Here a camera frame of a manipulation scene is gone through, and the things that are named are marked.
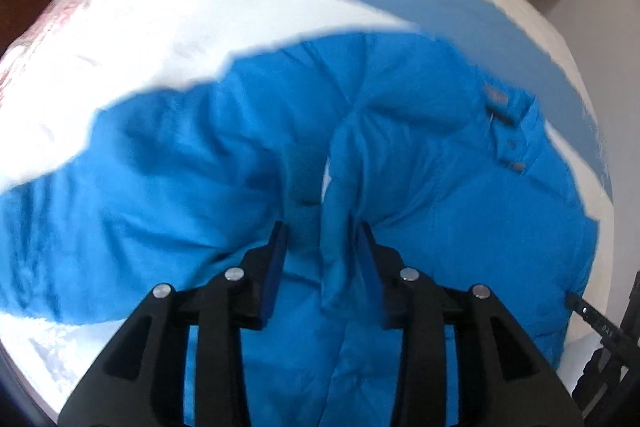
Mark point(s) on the blue puffer jacket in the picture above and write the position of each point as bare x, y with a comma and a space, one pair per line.
449, 165

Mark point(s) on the blue and white bedsheet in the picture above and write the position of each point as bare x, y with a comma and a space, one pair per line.
110, 50

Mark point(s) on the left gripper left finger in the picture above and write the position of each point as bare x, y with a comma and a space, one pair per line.
138, 378

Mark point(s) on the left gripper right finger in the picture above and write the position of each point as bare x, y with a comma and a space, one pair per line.
460, 350

